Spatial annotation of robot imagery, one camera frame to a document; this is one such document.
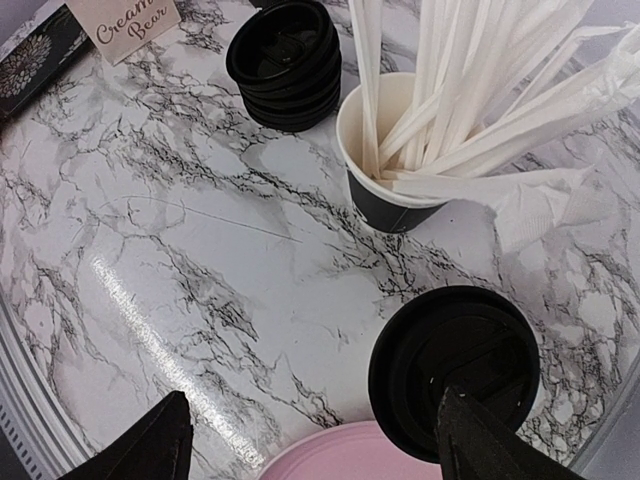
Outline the aluminium table edge rail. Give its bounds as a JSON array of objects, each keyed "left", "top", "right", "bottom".
[{"left": 1, "top": 304, "right": 94, "bottom": 479}]

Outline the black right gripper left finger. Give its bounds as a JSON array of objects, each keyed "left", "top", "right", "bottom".
[{"left": 63, "top": 391, "right": 194, "bottom": 480}]

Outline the stack of black lids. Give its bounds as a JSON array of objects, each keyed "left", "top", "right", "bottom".
[{"left": 226, "top": 1, "right": 342, "bottom": 133}]

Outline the black coffee cup lid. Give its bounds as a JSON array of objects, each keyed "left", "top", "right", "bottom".
[{"left": 368, "top": 285, "right": 540, "bottom": 463}]

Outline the black floral tray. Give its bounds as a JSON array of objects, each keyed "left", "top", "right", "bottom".
[{"left": 1, "top": 4, "right": 92, "bottom": 123}]

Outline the white paper takeout bag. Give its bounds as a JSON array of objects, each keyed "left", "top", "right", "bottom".
[{"left": 65, "top": 0, "right": 181, "bottom": 65}]

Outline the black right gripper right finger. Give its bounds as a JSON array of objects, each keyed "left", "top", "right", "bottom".
[{"left": 437, "top": 387, "right": 581, "bottom": 480}]

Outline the pink plastic plate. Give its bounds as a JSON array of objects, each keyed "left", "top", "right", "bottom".
[{"left": 258, "top": 421, "right": 442, "bottom": 480}]

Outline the black cup holding straws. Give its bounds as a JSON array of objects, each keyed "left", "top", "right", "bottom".
[{"left": 336, "top": 72, "right": 444, "bottom": 234}]

